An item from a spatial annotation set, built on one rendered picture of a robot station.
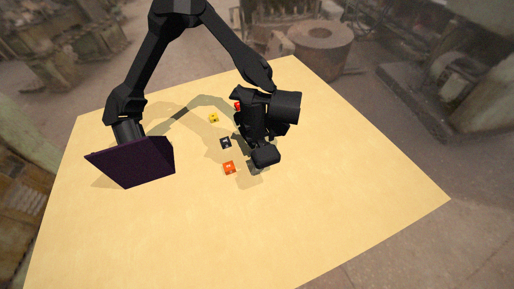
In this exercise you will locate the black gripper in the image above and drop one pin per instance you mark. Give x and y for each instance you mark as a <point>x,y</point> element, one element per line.
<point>265,154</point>

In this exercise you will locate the yellow block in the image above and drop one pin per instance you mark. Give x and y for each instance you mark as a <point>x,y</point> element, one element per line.
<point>213,117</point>

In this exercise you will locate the orange block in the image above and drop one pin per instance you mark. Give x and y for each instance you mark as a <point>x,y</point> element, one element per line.
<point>229,167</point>

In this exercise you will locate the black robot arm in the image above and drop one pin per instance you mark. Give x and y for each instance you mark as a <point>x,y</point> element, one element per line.
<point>167,19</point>

